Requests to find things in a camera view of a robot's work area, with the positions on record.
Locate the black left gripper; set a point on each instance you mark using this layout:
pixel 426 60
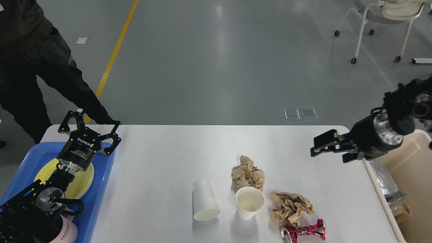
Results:
pixel 79 148

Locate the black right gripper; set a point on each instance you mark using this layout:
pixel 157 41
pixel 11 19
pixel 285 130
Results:
pixel 372 137

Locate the yellow plate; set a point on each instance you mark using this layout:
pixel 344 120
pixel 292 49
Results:
pixel 46 172

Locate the aluminium foil tray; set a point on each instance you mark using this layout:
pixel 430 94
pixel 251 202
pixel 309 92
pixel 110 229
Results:
pixel 386 183

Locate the brown paper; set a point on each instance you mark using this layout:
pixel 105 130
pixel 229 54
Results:
pixel 289 208

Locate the pink mug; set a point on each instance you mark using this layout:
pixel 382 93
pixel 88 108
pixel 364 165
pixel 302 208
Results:
pixel 68 232

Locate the crushed red can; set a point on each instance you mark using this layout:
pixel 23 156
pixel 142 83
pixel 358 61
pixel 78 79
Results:
pixel 290 234

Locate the white paper cup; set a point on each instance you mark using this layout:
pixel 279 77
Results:
pixel 205 206
pixel 249 201

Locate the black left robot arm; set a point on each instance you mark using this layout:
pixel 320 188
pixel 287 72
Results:
pixel 42 212

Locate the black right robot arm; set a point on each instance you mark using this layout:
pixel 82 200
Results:
pixel 408 102

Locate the blue plastic tray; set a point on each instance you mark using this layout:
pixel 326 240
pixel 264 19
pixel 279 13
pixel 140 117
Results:
pixel 41 154

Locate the beige plastic bin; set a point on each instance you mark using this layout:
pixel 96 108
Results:
pixel 410 165

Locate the crumpled brown paper ball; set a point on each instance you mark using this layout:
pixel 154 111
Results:
pixel 246 174

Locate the person in dark clothes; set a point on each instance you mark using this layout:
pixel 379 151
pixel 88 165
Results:
pixel 32 47

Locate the white wheeled chair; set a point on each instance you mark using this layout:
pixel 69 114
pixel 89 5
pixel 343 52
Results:
pixel 384 13

